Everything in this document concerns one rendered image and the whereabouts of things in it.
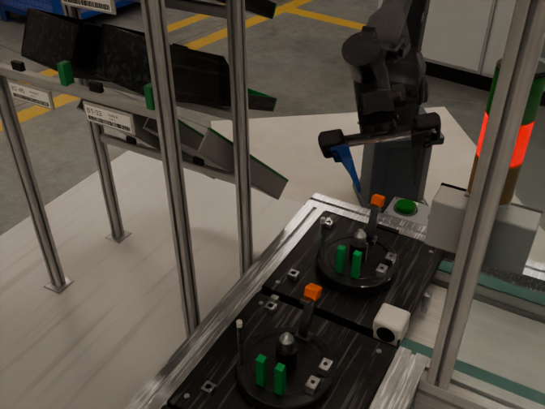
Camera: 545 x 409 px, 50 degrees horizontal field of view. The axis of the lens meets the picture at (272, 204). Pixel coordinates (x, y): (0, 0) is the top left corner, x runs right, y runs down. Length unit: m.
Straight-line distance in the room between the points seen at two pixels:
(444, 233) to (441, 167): 0.79
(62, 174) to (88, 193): 1.79
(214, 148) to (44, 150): 2.61
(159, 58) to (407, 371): 0.55
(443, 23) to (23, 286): 3.36
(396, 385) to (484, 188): 0.34
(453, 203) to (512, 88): 0.17
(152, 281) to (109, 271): 0.10
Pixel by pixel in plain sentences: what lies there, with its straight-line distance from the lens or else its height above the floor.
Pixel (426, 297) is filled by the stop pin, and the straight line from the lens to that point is 0.99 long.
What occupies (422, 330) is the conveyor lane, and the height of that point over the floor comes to 0.92.
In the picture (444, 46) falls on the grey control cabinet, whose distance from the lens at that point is 4.13.
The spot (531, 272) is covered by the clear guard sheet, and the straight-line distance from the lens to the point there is 0.72.
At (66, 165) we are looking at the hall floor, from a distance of 3.30.
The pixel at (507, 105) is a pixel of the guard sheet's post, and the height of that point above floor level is 1.39.
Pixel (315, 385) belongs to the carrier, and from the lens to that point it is 0.80.
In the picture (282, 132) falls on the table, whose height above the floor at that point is 0.86.
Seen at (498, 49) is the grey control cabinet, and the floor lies 0.30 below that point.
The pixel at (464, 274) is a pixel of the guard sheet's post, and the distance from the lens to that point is 0.74.
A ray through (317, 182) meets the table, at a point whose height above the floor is 0.86.
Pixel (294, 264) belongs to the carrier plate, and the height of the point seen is 0.97.
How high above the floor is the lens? 1.64
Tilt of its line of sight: 36 degrees down
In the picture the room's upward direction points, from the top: straight up
